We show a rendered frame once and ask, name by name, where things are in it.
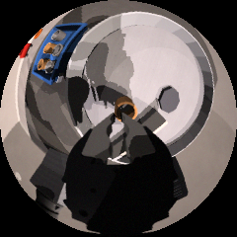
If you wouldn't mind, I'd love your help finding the steel bushing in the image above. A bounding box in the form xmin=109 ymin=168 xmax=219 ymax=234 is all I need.
xmin=51 ymin=30 xmax=66 ymax=41
xmin=45 ymin=60 xmax=56 ymax=73
xmin=52 ymin=44 xmax=64 ymax=57

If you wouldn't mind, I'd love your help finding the bronze bushing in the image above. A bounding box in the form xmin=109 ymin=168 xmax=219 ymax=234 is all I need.
xmin=43 ymin=42 xmax=57 ymax=54
xmin=38 ymin=59 xmax=50 ymax=70
xmin=115 ymin=96 xmax=137 ymax=121

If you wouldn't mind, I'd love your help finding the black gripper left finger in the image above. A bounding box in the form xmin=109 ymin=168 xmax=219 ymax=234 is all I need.
xmin=62 ymin=113 xmax=116 ymax=184

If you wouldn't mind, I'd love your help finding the blue crate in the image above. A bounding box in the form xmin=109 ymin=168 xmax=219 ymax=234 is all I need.
xmin=32 ymin=23 xmax=90 ymax=85

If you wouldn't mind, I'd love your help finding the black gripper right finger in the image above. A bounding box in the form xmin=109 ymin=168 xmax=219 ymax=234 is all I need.
xmin=120 ymin=113 xmax=178 ymax=181

